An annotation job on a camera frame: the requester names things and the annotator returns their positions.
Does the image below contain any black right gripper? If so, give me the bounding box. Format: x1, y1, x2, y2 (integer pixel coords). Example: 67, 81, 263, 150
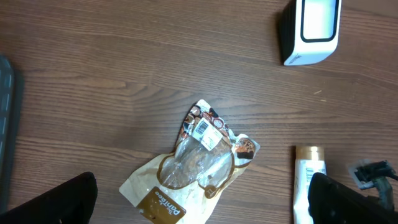
308, 159, 397, 224

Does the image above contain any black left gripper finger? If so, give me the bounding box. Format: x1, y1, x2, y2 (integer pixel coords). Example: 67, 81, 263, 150
1, 172, 98, 224

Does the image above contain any white bamboo print tube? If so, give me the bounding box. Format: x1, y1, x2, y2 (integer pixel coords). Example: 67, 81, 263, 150
293, 146, 326, 224

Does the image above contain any clear brown snack pouch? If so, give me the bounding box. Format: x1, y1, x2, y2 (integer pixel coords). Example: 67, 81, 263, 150
119, 100, 260, 224

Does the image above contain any white barcode scanner stand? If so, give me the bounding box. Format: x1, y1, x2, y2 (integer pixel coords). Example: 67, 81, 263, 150
279, 0, 341, 66

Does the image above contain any grey plastic mesh basket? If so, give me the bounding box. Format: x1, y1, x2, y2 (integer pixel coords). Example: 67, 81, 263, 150
1, 55, 24, 213

